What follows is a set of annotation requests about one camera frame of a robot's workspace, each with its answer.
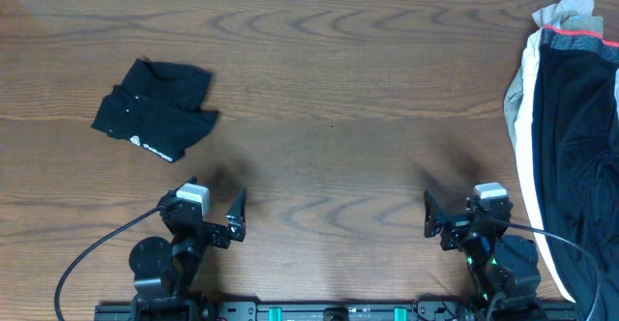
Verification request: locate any black leggings red waistband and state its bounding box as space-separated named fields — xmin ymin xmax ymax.
xmin=532 ymin=26 xmax=618 ymax=320

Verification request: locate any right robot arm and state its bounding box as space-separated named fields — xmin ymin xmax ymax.
xmin=424 ymin=182 xmax=541 ymax=317

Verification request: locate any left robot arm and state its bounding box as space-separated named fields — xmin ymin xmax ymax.
xmin=129 ymin=183 xmax=247 ymax=304

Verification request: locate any folded black garment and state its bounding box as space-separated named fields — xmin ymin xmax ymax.
xmin=92 ymin=59 xmax=219 ymax=163

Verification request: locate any white t-shirt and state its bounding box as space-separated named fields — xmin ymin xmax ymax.
xmin=513 ymin=26 xmax=576 ymax=304

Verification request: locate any beige grey garment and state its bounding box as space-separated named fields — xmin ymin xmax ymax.
xmin=503 ymin=0 xmax=604 ymax=148

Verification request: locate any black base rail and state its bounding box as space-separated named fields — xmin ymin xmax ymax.
xmin=94 ymin=300 xmax=579 ymax=321

